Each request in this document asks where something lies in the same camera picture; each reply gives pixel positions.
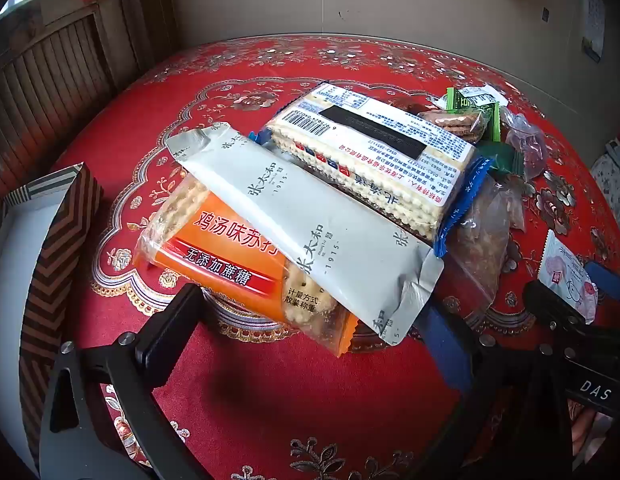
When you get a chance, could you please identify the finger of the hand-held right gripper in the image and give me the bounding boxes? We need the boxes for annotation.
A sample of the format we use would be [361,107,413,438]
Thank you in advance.
[585,261,620,302]
[522,281,620,356]

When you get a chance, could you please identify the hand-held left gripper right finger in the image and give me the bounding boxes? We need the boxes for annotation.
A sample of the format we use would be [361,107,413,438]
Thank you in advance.
[417,304,577,480]

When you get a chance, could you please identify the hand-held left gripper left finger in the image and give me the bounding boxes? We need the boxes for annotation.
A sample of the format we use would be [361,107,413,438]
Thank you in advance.
[37,282,213,480]

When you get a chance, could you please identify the pink and white snack packet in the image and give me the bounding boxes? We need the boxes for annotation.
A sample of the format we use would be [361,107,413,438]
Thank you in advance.
[537,230,598,325]

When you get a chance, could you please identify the orange cracker packet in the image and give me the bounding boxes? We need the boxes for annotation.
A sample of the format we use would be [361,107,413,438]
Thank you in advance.
[134,177,358,358]

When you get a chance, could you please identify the striped cardboard box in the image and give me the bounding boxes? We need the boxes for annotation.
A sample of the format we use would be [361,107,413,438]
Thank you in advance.
[0,162,105,466]

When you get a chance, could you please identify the clear packet purple contents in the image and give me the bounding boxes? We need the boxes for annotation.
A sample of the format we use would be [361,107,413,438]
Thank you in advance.
[500,112,548,181]

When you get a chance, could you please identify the long grey snack packet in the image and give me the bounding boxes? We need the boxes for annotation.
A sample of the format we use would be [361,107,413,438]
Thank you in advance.
[164,122,445,347]

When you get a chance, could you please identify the clear biscuit packet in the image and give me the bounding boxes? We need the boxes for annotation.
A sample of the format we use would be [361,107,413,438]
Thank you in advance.
[417,102,502,145]

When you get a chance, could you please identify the white cracker packet blue ends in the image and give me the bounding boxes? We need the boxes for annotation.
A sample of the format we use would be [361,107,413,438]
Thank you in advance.
[250,81,493,258]

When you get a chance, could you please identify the green and white snack packet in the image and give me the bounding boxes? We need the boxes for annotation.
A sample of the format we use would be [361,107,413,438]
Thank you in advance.
[445,87,471,113]

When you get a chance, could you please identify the floral grey cloth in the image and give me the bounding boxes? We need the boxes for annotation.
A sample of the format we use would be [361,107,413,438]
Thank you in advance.
[590,137,620,261]

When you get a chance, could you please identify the wooden slatted door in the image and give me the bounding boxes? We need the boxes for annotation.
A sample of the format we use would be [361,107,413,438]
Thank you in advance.
[0,0,181,201]

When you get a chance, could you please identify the wall calendar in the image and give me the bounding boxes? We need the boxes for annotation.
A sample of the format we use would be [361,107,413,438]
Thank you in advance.
[581,0,606,63]

